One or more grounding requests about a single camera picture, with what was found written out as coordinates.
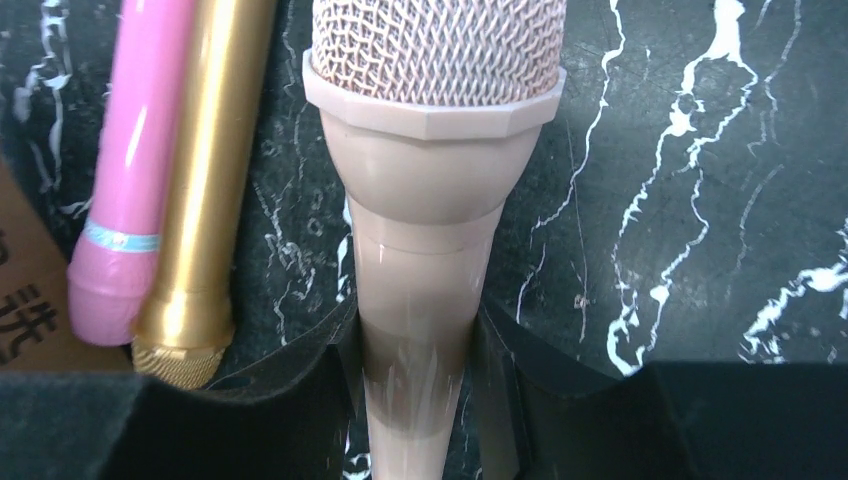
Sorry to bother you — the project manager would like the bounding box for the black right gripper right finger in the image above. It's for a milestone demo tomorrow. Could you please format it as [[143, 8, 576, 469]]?
[[470, 304, 847, 479]]

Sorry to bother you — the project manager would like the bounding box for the beige microphone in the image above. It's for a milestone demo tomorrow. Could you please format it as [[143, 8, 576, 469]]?
[[303, 1, 566, 479]]

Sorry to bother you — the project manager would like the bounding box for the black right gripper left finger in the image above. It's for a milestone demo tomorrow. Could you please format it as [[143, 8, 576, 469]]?
[[1, 301, 362, 479]]

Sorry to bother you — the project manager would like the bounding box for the gold microphone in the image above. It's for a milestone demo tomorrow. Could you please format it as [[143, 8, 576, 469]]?
[[132, 0, 277, 389]]

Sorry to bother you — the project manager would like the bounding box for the pink microphone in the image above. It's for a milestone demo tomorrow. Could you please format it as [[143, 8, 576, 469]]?
[[67, 0, 195, 346]]

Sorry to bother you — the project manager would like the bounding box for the brown cardboard box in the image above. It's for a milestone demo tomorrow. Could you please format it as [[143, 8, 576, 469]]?
[[0, 166, 132, 372]]

